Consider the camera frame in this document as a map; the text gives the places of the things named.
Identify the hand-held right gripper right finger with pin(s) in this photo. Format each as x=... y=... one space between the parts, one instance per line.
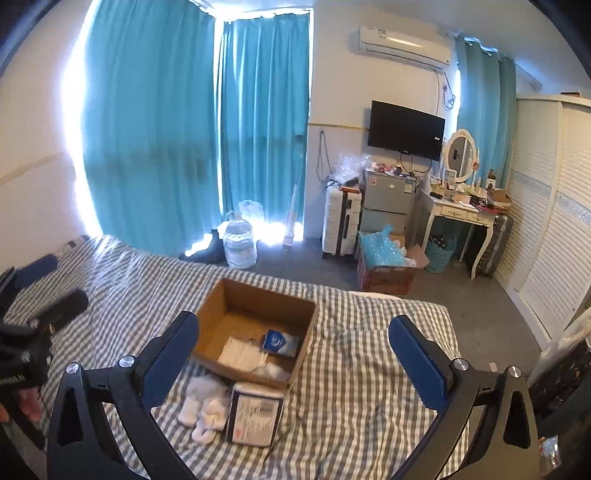
x=421 y=367

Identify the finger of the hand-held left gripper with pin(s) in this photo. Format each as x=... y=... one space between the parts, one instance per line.
x=69 y=303
x=39 y=266

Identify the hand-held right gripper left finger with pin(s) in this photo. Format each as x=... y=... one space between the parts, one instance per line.
x=170 y=362

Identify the white fluffy socks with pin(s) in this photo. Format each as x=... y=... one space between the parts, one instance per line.
x=207 y=406

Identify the brown cardboard box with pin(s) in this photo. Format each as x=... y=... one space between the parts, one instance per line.
x=221 y=309

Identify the white tissue pack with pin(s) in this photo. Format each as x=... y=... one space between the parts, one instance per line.
x=254 y=413

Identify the white soft cloth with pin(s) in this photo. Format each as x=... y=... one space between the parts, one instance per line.
x=272 y=371

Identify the grey checked bed sheet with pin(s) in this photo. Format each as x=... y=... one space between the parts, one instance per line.
x=360 y=369

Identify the white flat packets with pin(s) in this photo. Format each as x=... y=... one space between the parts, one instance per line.
x=238 y=353

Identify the brown crate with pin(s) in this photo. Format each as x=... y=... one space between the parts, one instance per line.
x=385 y=279

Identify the blue packet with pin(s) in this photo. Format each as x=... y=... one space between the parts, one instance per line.
x=277 y=343

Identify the teal basket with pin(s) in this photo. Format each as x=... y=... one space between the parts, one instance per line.
x=438 y=258

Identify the blue plastic bags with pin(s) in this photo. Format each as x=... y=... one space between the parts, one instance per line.
x=378 y=247

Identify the clear water jug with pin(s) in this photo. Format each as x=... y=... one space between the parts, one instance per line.
x=240 y=244

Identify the dark suitcase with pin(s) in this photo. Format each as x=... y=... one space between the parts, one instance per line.
x=494 y=244

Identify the white dressing table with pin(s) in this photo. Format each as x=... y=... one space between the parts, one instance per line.
x=455 y=210

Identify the white suitcase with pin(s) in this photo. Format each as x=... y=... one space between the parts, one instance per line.
x=339 y=221

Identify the grey mini fridge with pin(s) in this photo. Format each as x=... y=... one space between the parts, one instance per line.
x=385 y=198

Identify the white plastic bag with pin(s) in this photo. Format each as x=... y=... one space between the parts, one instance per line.
x=251 y=210

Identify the small cardboard box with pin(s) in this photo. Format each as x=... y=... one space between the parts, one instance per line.
x=499 y=198

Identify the wide teal curtain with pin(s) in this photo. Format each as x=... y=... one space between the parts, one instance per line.
x=147 y=115

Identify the white slatted wardrobe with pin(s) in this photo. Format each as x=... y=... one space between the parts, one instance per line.
x=549 y=207

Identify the clear plastic bags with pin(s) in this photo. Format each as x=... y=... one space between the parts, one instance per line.
x=351 y=167

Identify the white oval mirror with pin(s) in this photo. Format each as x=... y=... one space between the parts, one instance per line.
x=460 y=154

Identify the narrow teal curtain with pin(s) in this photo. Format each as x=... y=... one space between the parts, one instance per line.
x=263 y=115

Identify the short teal curtain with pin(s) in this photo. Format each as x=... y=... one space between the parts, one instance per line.
x=485 y=106

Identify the white air conditioner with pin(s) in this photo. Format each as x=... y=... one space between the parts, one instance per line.
x=406 y=45

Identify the black wall television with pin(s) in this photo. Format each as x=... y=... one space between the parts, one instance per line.
x=406 y=130

